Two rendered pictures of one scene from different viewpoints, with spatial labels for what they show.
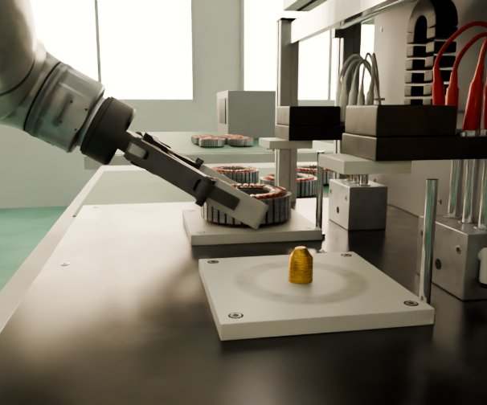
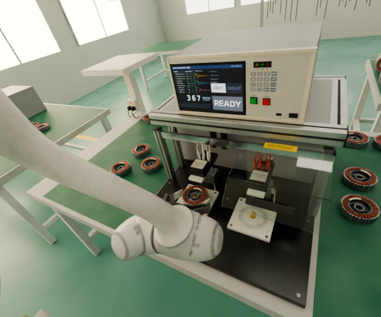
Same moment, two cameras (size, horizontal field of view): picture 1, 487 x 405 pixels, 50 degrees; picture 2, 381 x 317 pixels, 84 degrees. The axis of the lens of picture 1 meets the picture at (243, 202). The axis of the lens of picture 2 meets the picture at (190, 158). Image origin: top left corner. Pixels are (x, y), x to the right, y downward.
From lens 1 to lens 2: 72 cm
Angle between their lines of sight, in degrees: 48
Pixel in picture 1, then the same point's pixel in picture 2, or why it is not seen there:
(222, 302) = (258, 235)
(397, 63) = not seen: hidden behind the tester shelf
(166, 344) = (266, 251)
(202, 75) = not seen: outside the picture
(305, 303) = (266, 222)
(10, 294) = (200, 272)
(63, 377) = (273, 272)
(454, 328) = not seen: hidden behind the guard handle
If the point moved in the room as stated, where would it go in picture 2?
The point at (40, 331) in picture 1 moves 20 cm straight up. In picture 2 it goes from (248, 271) to (248, 235)
